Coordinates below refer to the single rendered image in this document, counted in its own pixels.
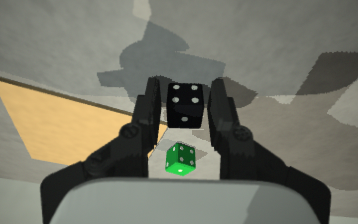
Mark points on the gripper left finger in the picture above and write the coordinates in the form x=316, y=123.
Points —
x=129, y=151

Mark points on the tan flat mat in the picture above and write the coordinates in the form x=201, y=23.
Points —
x=56, y=127

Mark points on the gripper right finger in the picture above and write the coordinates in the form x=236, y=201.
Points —
x=242, y=158

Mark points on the black die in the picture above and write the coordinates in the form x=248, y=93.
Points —
x=185, y=105

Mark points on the green die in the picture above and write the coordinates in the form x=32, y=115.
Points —
x=180, y=159

